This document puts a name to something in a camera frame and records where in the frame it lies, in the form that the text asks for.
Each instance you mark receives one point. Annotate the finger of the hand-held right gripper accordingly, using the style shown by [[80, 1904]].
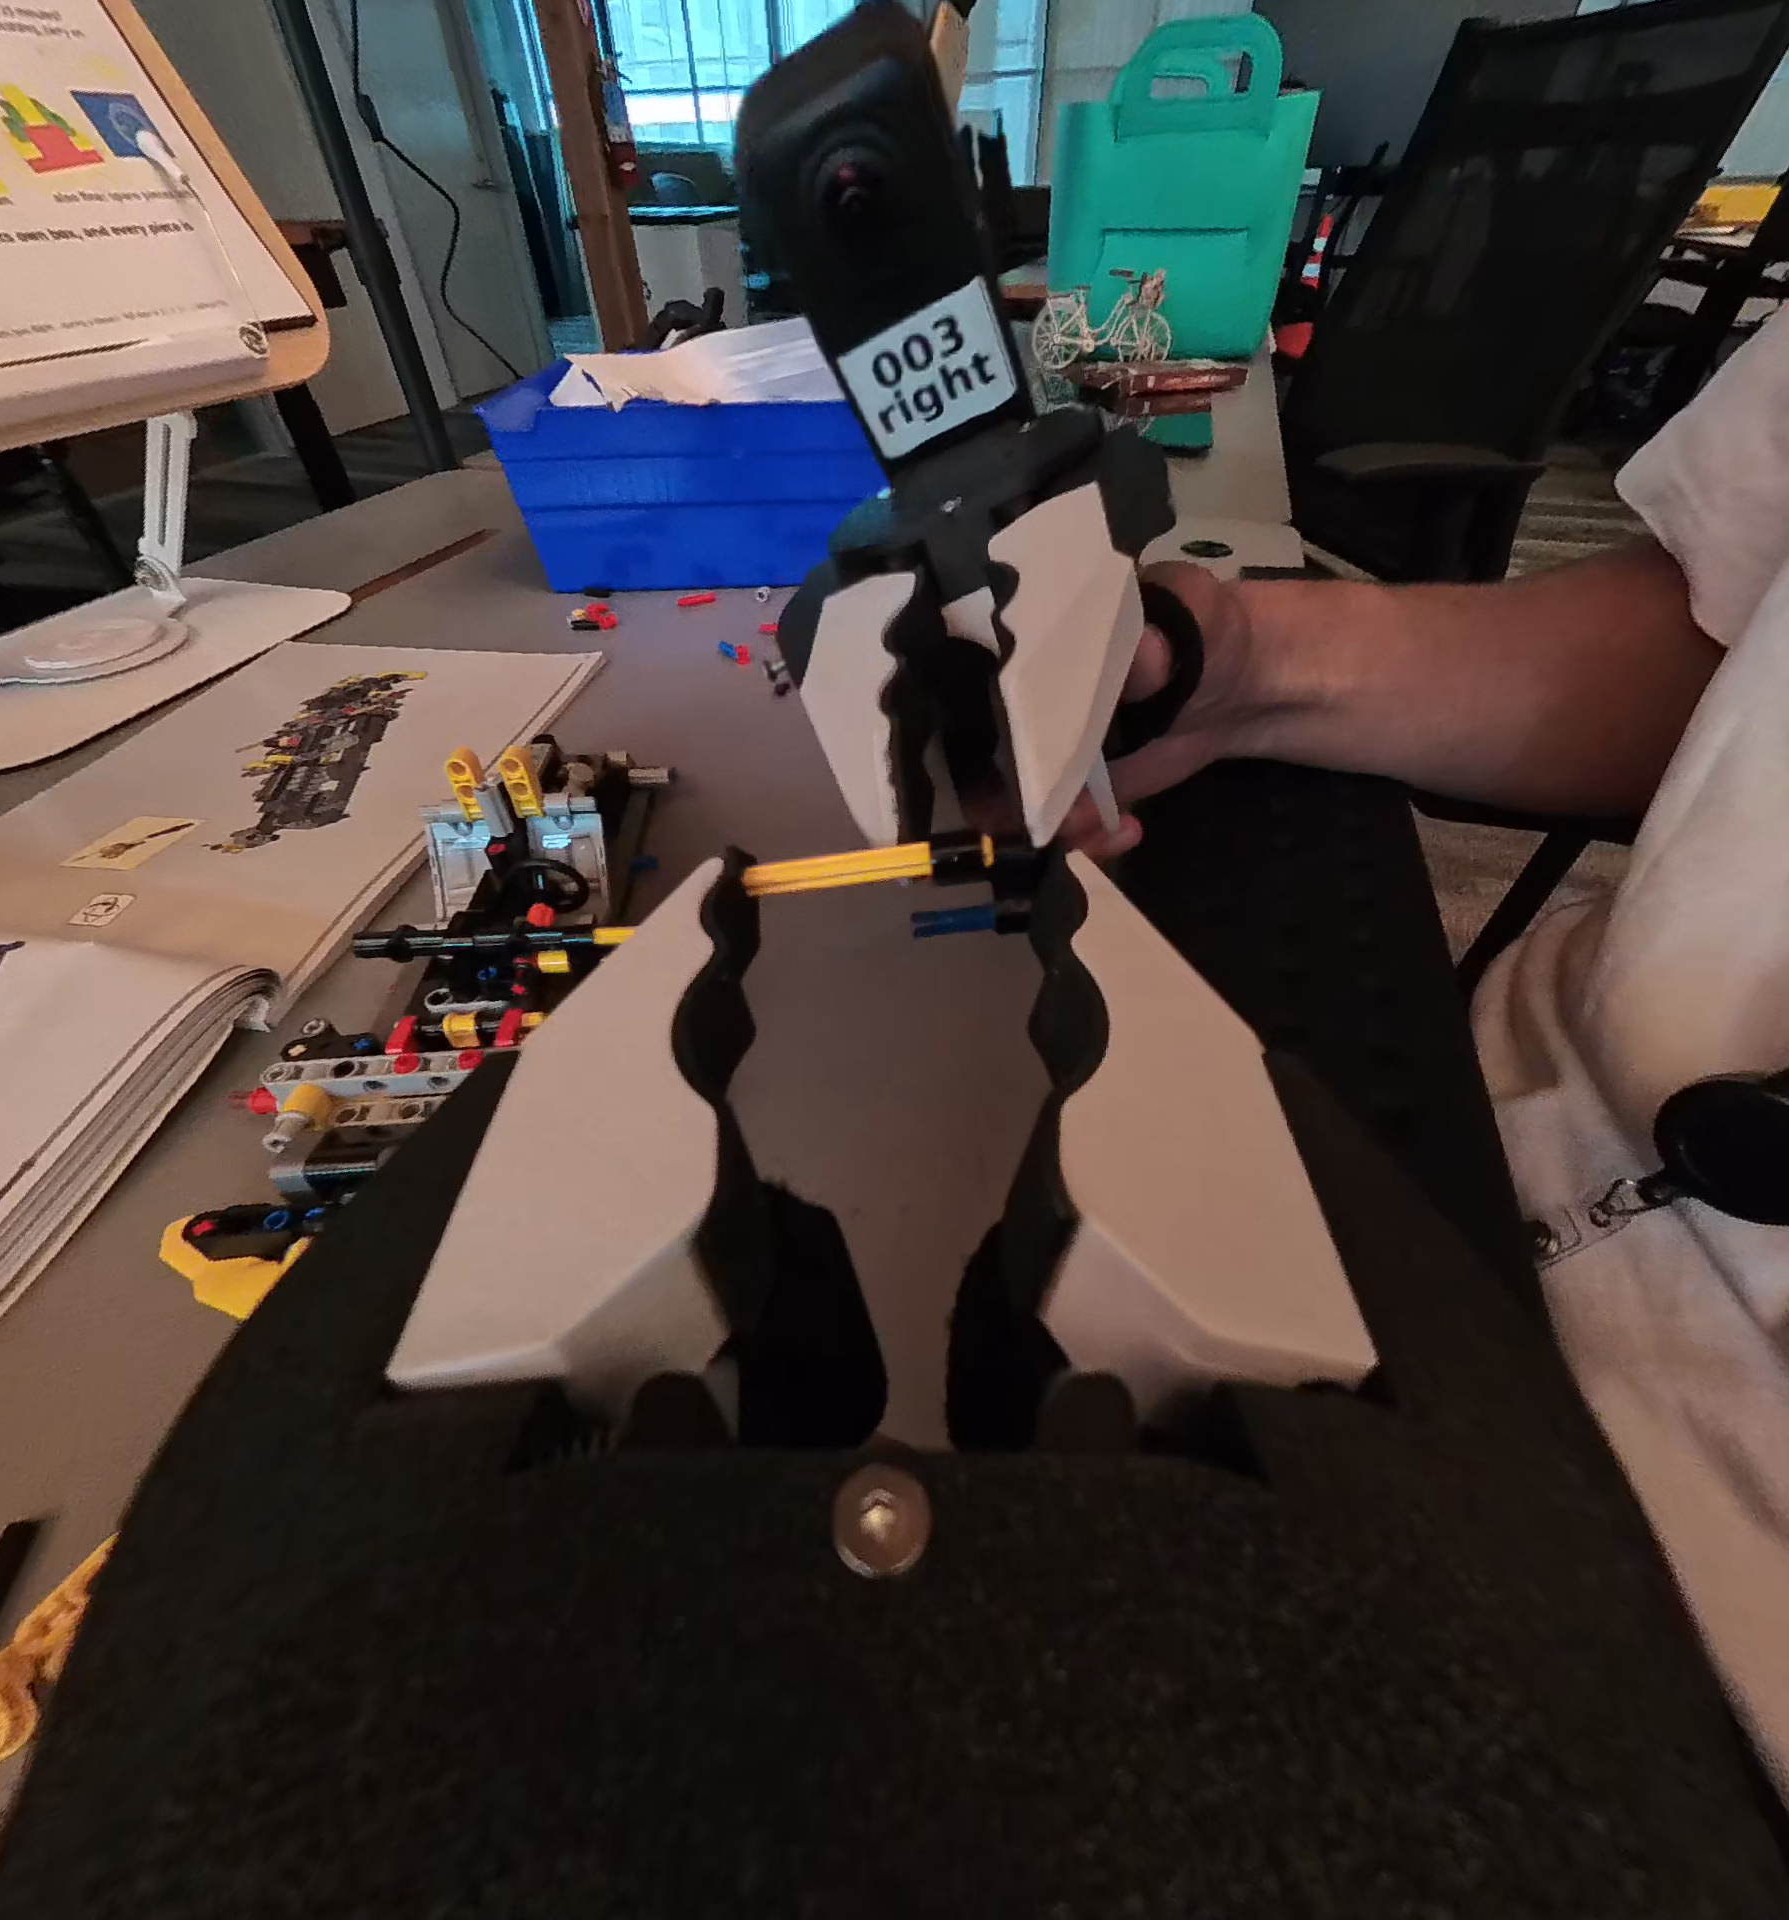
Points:
[[1073, 646], [842, 705]]

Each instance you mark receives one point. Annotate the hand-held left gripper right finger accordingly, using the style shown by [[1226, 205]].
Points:
[[1207, 1199]]

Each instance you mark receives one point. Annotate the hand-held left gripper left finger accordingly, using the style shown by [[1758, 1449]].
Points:
[[563, 1199]]

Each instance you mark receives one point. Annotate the yellow lego axle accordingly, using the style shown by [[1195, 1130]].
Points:
[[832, 869]]

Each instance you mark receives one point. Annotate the black lego connector blue pin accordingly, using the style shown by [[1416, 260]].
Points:
[[984, 885]]

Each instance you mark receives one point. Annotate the person's right forearm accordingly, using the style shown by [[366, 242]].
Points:
[[1477, 691]]

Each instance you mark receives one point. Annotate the lego car chassis model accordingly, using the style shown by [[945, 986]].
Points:
[[460, 975]]

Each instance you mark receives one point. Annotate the pile of yellow lego pieces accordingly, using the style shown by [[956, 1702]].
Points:
[[8, 1665]]

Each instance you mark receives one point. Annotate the person's right hand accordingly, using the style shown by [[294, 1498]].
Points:
[[1224, 674]]

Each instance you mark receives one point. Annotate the scatter of red blue pins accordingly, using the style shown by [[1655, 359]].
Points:
[[730, 646]]

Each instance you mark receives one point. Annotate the white cabinet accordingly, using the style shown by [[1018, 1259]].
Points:
[[685, 266]]

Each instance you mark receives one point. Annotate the white papers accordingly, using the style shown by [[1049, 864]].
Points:
[[698, 366]]

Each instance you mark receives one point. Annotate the red fire extinguisher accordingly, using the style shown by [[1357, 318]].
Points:
[[622, 135]]

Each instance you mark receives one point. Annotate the brown flat box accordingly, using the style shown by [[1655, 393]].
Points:
[[1157, 387]]

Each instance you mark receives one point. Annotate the blue plastic bin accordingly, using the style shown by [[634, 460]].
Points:
[[685, 480]]

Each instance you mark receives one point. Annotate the black dimpled pad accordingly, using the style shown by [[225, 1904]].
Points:
[[1285, 929]]

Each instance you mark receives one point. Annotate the teal carry bag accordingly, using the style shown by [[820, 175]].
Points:
[[1180, 224]]

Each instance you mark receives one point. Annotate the orange traffic cone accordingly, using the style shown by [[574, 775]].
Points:
[[1321, 251]]

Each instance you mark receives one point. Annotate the black metal pole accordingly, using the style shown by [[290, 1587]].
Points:
[[370, 240]]

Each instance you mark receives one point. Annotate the open instruction booklet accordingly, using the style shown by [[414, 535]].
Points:
[[158, 900]]

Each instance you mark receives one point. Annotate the black mesh office chair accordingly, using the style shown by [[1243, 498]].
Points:
[[1508, 270]]

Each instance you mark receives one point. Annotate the white document stand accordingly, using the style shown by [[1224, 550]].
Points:
[[113, 646]]

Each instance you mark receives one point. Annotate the printed task sheet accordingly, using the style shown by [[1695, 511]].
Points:
[[54, 224]]

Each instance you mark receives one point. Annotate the wooden post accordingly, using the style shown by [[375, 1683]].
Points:
[[593, 165]]

